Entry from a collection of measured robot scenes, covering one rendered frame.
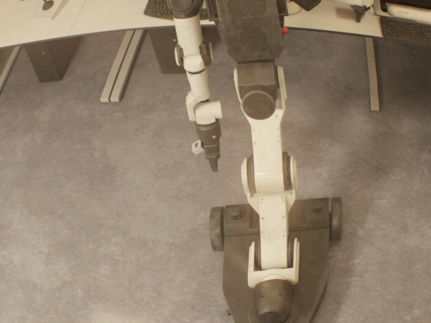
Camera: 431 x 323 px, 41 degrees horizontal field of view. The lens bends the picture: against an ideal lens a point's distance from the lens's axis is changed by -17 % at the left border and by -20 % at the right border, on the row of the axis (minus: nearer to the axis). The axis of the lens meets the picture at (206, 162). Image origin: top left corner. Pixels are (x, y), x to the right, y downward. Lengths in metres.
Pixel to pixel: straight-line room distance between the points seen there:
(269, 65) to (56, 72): 1.87
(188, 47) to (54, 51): 1.63
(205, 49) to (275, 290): 0.92
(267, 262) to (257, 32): 0.93
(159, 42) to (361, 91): 1.11
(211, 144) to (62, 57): 1.59
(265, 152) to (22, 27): 1.54
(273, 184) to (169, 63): 1.34
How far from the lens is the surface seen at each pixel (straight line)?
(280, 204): 2.52
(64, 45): 3.93
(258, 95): 2.20
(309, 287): 2.68
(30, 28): 3.25
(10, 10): 3.53
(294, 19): 2.77
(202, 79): 2.39
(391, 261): 2.92
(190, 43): 2.29
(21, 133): 3.79
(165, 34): 3.40
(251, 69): 2.26
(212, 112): 2.49
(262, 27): 2.12
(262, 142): 2.42
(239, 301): 2.69
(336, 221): 2.80
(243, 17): 2.09
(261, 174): 2.42
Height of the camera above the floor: 2.64
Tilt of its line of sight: 54 degrees down
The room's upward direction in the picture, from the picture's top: 18 degrees counter-clockwise
